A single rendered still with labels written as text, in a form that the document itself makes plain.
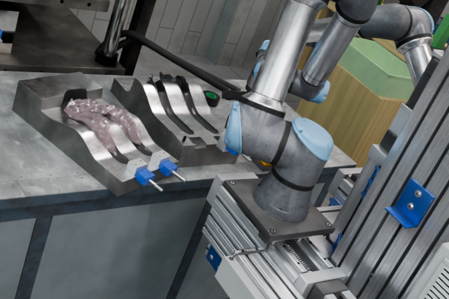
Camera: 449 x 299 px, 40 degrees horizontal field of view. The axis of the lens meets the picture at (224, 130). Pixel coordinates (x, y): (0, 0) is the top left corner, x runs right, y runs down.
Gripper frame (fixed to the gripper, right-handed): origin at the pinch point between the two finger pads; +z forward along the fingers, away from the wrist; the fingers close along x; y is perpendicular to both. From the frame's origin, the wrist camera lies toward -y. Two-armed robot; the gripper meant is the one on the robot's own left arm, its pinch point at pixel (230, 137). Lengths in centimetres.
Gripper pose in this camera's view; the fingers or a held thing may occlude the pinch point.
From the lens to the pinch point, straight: 202.5
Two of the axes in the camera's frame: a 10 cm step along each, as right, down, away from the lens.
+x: 6.6, -1.1, 7.4
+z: -3.4, 8.4, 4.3
